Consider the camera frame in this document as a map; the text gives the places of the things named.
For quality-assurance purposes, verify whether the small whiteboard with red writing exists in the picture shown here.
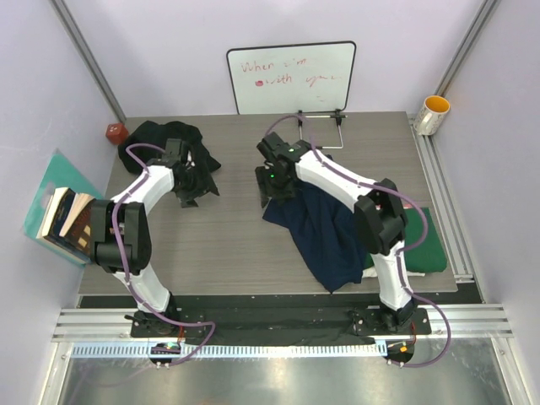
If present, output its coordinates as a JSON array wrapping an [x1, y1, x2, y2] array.
[[226, 40, 357, 115]]

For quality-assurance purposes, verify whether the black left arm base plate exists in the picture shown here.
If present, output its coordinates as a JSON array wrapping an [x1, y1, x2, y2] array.
[[124, 310, 210, 338]]

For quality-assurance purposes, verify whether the white mug yellow inside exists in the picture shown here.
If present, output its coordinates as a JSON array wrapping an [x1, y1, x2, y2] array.
[[413, 95, 451, 136]]

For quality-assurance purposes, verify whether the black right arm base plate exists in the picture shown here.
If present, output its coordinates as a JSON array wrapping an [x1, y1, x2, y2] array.
[[347, 308, 432, 337]]

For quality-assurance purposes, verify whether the black t shirt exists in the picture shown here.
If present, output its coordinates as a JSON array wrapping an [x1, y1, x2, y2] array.
[[117, 121, 221, 176]]

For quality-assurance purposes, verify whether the navy blue t shirt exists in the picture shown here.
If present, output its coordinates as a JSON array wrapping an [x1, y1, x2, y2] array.
[[262, 181, 369, 293]]

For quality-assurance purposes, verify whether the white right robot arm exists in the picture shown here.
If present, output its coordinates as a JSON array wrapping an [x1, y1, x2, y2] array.
[[255, 131, 417, 333]]

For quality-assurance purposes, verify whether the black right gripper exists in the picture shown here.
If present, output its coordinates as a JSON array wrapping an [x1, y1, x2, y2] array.
[[254, 165, 294, 208]]

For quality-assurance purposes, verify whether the teal plastic folder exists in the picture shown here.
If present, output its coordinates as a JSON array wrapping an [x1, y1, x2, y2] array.
[[24, 149, 103, 267]]

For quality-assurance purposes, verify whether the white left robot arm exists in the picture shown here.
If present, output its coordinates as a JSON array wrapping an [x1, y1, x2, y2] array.
[[89, 138, 219, 337]]

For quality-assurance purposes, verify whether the black wire stand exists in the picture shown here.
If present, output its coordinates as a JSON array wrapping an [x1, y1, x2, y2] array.
[[297, 110, 348, 150]]

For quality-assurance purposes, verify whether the folded green t shirt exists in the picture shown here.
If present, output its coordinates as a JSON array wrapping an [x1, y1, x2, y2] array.
[[349, 207, 447, 274]]

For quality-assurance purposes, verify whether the dark blue paperback book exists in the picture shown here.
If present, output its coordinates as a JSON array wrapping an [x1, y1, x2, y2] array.
[[35, 187, 88, 266]]

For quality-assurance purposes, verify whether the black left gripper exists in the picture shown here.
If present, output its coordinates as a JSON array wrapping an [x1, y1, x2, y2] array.
[[174, 160, 218, 208]]

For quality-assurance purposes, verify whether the white perforated cable tray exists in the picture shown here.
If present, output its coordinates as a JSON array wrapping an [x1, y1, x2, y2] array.
[[71, 341, 387, 359]]

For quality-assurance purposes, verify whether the small red cube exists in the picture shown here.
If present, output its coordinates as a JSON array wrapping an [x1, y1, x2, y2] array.
[[105, 122, 129, 146]]

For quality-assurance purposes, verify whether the brown cover paperback book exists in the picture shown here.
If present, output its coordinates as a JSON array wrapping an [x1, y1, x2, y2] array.
[[59, 193, 95, 259]]

